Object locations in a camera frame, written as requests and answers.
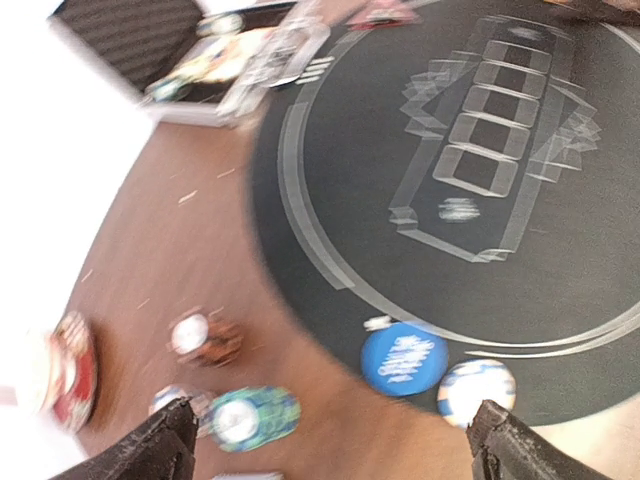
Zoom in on red black triangle marker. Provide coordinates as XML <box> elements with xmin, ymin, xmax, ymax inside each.
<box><xmin>346</xmin><ymin>0</ymin><xmax>421</xmax><ymax>30</ymax></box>

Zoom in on round black poker mat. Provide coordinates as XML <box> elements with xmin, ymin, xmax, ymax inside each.
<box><xmin>252</xmin><ymin>1</ymin><xmax>639</xmax><ymax>426</ymax></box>

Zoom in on aluminium poker case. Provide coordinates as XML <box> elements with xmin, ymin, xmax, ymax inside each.
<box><xmin>48</xmin><ymin>1</ymin><xmax>330</xmax><ymax>127</ymax></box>

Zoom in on blue small blind button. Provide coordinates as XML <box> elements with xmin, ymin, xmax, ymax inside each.
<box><xmin>360</xmin><ymin>323</ymin><xmax>449</xmax><ymax>397</ymax></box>

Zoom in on green blue chip stack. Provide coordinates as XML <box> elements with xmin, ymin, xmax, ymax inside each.
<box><xmin>204</xmin><ymin>386</ymin><xmax>301</xmax><ymax>453</ymax></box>

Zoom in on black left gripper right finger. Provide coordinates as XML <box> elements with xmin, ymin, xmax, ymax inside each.
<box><xmin>466</xmin><ymin>398</ymin><xmax>639</xmax><ymax>479</ymax></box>

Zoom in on orange black 100 chip stack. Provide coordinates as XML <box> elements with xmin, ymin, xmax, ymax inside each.
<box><xmin>167</xmin><ymin>306</ymin><xmax>244</xmax><ymax>367</ymax></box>

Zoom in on blue white 10 chip stack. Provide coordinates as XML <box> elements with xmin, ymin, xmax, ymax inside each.
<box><xmin>148</xmin><ymin>384</ymin><xmax>214</xmax><ymax>427</ymax></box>

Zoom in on red floral plate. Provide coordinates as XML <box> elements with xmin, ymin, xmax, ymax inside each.
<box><xmin>52</xmin><ymin>311</ymin><xmax>98</xmax><ymax>434</ymax></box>

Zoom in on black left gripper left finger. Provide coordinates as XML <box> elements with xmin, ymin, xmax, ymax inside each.
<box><xmin>56</xmin><ymin>397</ymin><xmax>198</xmax><ymax>480</ymax></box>

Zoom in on blue white chips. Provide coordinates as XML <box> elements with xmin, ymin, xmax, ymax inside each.
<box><xmin>437</xmin><ymin>359</ymin><xmax>516</xmax><ymax>429</ymax></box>

